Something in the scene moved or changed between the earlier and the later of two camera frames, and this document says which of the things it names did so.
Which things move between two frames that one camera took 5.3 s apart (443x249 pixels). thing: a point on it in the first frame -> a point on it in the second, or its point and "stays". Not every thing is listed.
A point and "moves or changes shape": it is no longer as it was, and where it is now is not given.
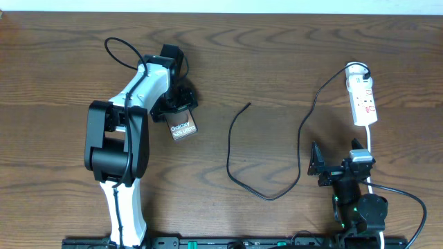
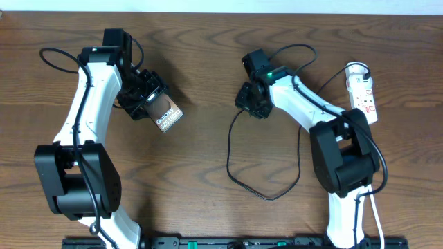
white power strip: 361,96 stays
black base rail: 194,243 stays
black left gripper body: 177,99 -> 140,87
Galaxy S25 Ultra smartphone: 181,124 moves or changes shape
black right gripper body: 331,173 -> 249,102
